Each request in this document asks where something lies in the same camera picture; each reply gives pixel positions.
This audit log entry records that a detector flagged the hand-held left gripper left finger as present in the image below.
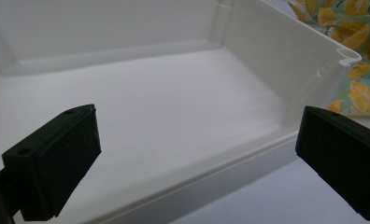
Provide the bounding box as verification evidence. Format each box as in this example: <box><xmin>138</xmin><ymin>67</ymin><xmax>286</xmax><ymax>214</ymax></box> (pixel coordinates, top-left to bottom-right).
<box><xmin>1</xmin><ymin>104</ymin><xmax>103</xmax><ymax>222</ymax></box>

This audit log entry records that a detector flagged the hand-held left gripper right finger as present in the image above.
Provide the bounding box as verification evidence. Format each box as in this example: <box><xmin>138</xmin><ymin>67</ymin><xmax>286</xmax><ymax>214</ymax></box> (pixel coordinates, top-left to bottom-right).
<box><xmin>294</xmin><ymin>105</ymin><xmax>370</xmax><ymax>222</ymax></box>

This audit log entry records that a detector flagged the lemon print cloth bag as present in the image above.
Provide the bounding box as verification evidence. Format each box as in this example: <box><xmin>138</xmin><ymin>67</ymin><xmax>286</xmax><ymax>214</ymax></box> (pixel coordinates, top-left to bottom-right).
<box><xmin>287</xmin><ymin>0</ymin><xmax>370</xmax><ymax>117</ymax></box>

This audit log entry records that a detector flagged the white plastic bin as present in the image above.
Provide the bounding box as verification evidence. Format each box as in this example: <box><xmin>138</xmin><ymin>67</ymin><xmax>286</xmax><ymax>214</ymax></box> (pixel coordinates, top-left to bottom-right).
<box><xmin>0</xmin><ymin>0</ymin><xmax>363</xmax><ymax>224</ymax></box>

